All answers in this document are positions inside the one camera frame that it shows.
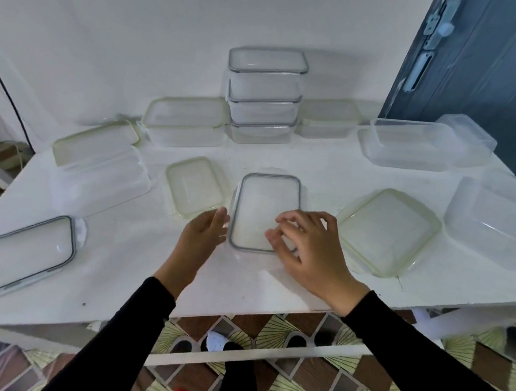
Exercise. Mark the person's right forearm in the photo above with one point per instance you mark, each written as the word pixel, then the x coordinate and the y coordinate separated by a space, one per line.
pixel 428 365

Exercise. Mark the person's right hand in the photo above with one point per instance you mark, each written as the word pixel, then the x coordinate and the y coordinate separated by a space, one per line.
pixel 319 261

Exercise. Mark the large clear food container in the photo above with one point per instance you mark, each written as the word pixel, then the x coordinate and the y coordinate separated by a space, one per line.
pixel 103 184

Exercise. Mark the person's left forearm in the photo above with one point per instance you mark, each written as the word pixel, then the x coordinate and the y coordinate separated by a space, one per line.
pixel 114 342

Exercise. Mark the square green-rimmed clear lid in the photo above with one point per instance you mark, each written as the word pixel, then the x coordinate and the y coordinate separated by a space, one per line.
pixel 387 231

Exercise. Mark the person's white shoe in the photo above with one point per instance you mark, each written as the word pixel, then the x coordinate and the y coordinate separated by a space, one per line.
pixel 213 341

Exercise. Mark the light blue door latch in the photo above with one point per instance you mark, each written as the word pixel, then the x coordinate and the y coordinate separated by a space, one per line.
pixel 442 22

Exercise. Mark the black trousers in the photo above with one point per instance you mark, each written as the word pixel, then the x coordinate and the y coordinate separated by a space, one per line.
pixel 239 385

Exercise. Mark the large green-rimmed clear lid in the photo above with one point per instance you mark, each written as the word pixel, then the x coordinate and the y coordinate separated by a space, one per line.
pixel 95 143

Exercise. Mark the medium clear food container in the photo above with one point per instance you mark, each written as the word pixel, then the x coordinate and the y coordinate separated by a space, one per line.
pixel 263 112
pixel 259 137
pixel 265 88
pixel 257 255

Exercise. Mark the small clear container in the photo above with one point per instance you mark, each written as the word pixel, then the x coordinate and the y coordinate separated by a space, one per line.
pixel 326 131

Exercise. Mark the green-lidded container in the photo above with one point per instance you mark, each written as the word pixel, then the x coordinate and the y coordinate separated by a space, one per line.
pixel 184 139

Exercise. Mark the blue-grey door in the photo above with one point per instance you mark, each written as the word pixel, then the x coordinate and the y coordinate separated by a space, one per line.
pixel 497 88

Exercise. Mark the person's left hand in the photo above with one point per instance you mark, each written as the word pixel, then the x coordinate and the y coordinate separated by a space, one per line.
pixel 195 246

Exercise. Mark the medium grey-rimmed clear lid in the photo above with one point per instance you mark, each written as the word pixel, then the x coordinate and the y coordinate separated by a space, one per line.
pixel 262 125
pixel 264 100

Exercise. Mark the white table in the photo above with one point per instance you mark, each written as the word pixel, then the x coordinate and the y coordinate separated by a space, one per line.
pixel 122 257

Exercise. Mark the small green-rimmed clear lid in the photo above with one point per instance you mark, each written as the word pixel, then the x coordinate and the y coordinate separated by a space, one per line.
pixel 194 185

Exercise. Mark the large grey-rimmed clear lid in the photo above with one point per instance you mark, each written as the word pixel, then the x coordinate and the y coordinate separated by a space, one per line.
pixel 262 198
pixel 268 60
pixel 16 257

